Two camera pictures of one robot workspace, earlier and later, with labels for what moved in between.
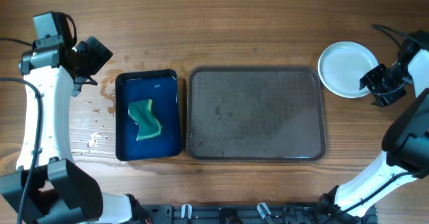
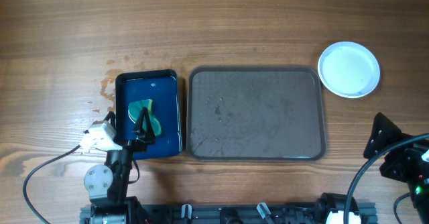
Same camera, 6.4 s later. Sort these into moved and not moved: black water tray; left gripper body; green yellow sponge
Moved: left gripper body
Not moved: green yellow sponge; black water tray
